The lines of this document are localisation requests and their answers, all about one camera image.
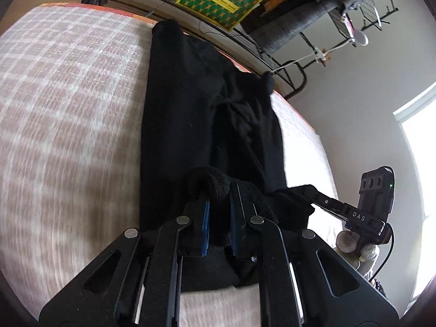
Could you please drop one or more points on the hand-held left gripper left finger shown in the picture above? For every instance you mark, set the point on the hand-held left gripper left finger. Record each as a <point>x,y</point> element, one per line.
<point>205,224</point>

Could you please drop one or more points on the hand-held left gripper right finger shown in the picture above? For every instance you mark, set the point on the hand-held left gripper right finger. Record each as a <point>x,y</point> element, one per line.
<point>233,218</point>

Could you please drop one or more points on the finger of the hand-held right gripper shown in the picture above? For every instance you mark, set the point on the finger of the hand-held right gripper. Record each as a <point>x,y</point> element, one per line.
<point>328,206</point>

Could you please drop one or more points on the black garment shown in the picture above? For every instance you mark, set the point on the black garment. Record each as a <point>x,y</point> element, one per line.
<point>180,126</point>

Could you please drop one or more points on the person's right forearm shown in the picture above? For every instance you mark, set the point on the person's right forearm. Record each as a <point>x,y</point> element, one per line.
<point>379,288</point>

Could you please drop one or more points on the person's right hand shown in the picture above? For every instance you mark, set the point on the person's right hand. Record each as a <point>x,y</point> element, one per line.
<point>347,242</point>

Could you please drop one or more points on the bright window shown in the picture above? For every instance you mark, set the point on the bright window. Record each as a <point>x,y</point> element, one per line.
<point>422,177</point>

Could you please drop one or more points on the orange patterned mattress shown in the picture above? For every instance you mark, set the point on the orange patterned mattress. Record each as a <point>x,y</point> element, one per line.
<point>289,109</point>

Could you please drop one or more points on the checked beige blanket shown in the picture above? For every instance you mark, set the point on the checked beige blanket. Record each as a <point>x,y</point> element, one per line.
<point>68,126</point>

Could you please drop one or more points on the grey knit cloth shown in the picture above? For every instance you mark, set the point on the grey knit cloth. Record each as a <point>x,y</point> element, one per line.
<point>289,30</point>

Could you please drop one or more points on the green yellow cardboard box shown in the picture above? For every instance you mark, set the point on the green yellow cardboard box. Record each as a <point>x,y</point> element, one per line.
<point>211,0</point>

